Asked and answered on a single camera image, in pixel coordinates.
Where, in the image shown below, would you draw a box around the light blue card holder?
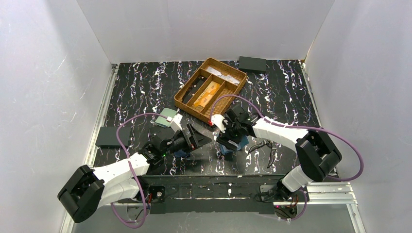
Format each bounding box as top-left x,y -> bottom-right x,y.
219,136 -> 249,155

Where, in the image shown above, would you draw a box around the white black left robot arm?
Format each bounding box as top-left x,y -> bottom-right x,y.
57,124 -> 212,223

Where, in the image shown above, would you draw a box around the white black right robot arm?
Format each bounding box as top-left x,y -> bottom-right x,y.
210,105 -> 342,200

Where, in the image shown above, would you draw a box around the dark blue card holder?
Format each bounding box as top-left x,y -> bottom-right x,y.
173,150 -> 191,159

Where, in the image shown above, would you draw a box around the green card holder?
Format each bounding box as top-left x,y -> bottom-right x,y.
154,108 -> 177,128

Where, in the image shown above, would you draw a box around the orange cards in tray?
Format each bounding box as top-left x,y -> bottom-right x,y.
193,81 -> 221,107

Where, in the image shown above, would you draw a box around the silver cards in tray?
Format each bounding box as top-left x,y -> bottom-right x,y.
206,66 -> 240,85

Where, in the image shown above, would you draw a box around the black cards in tray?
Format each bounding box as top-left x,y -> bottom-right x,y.
182,75 -> 206,104

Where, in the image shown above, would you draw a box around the woven brown divided tray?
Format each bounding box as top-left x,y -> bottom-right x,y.
174,58 -> 247,123

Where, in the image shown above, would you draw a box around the black box at back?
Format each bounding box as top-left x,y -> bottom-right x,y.
238,56 -> 267,73

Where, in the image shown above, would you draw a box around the black box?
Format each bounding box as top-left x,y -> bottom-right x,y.
238,56 -> 267,73
95,127 -> 132,148

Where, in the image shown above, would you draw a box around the black box at left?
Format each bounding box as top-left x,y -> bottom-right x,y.
95,127 -> 132,148

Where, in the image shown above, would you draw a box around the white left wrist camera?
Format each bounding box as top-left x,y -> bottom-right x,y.
166,113 -> 183,132

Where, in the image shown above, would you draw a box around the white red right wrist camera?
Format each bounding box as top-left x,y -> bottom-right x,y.
209,114 -> 226,133

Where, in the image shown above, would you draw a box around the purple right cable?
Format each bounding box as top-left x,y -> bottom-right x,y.
209,94 -> 365,222

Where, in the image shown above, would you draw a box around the purple cable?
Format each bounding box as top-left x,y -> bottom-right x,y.
110,112 -> 168,230
209,94 -> 365,222

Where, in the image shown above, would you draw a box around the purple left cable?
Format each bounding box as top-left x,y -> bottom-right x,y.
110,112 -> 168,230

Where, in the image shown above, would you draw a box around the aluminium base frame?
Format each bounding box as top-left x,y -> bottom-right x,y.
59,175 -> 366,233

